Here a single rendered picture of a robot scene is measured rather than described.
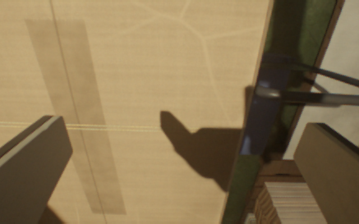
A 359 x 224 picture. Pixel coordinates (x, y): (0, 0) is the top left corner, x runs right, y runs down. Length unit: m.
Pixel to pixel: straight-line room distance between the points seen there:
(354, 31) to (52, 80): 1.49
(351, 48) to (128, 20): 1.47
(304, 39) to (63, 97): 1.42
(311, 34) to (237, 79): 1.34
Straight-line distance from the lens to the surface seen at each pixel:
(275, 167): 1.86
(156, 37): 0.17
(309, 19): 1.49
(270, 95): 0.49
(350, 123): 1.88
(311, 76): 1.53
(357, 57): 1.62
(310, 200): 2.00
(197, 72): 0.18
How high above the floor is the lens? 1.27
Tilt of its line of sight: 59 degrees down
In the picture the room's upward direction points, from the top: 179 degrees clockwise
